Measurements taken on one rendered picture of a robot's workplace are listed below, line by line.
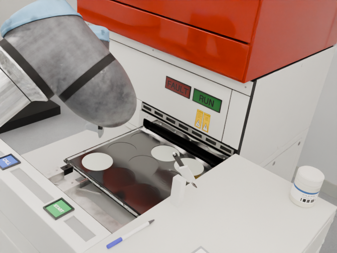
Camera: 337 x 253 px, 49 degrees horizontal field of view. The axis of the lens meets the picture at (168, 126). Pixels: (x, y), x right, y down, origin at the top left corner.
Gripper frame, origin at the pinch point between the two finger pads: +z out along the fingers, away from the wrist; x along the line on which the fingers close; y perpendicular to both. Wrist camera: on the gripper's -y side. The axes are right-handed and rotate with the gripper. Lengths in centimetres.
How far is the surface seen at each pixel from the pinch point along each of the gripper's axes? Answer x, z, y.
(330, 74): -116, 14, -134
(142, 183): 15.4, 7.4, -14.3
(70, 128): -164, 98, 45
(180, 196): 32.8, -3.2, -23.8
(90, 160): 5.4, 7.3, 3.2
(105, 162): 5.9, 7.3, -1.9
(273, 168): -23, 25, -72
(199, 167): 5.4, 7.3, -33.4
